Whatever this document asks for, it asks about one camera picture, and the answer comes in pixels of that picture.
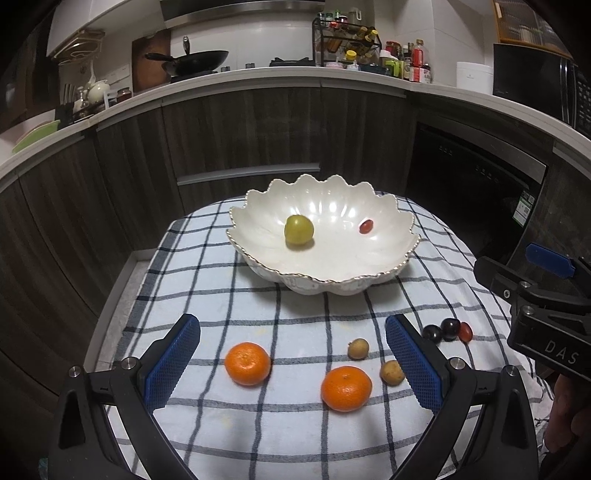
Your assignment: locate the black microwave oven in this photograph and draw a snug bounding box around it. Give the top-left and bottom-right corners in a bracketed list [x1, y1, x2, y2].
[493, 43, 591, 137]

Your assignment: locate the green round fruit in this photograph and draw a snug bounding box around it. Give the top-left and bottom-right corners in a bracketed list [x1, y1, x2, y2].
[283, 214, 315, 246]

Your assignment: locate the small red cherry tomato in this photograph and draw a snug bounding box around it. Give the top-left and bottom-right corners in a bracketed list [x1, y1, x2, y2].
[359, 219, 374, 234]

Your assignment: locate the black wok pan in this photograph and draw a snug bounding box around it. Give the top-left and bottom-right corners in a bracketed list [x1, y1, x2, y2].
[144, 36, 229, 78]

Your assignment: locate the white teapot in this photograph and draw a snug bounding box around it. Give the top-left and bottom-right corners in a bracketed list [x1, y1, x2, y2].
[87, 80, 110, 105]

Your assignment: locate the range hood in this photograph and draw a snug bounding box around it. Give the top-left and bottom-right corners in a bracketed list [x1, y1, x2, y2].
[159, 0, 325, 28]

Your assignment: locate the brown longan upper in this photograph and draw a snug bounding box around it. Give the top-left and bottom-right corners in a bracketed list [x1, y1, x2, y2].
[348, 338, 370, 361]

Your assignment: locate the red sauce bottle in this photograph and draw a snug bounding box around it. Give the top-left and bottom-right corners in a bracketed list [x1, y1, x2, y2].
[410, 39, 432, 84]

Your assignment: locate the silver drawer handle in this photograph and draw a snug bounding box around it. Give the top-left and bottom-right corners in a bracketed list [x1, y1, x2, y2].
[176, 163, 321, 186]

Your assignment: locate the brown longan lower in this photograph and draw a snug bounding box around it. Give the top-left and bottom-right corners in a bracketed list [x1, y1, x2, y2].
[380, 360, 406, 386]

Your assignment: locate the black spice rack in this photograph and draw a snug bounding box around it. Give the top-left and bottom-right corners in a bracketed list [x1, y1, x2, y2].
[311, 14, 383, 67]

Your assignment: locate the black built-in dishwasher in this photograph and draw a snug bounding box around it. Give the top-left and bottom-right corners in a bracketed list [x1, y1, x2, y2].
[406, 122, 546, 264]

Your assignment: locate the brown longan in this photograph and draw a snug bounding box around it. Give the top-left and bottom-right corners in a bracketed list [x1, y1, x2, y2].
[380, 360, 406, 386]
[348, 338, 370, 361]

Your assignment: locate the person right hand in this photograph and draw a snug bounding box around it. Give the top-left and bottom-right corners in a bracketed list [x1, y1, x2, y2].
[544, 375, 590, 454]

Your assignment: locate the wooden cutting board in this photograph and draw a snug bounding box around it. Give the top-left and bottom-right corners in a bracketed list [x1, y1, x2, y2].
[131, 28, 174, 96]

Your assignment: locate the black gas stove grate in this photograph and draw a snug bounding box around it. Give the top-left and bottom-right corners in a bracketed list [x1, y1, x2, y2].
[270, 57, 315, 67]

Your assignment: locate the orange mandarin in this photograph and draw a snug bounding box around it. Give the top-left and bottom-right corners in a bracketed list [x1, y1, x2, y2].
[321, 366, 373, 413]
[224, 342, 271, 387]

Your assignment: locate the white scalloped ceramic bowl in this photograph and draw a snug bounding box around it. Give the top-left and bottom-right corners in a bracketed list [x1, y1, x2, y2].
[226, 174, 421, 296]

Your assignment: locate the black white checked cloth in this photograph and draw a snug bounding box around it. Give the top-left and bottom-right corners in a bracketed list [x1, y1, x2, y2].
[103, 193, 555, 480]

